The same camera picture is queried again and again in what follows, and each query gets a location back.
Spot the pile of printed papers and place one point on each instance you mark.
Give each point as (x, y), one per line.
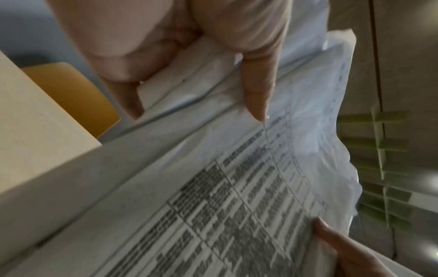
(222, 189)

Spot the yellow plastic chair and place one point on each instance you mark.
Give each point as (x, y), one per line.
(78, 94)

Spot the green ceiling baffles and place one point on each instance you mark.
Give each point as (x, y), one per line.
(383, 167)

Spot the person's left hand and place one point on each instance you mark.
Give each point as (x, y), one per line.
(222, 24)

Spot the person's right hand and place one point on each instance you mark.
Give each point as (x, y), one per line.
(352, 254)

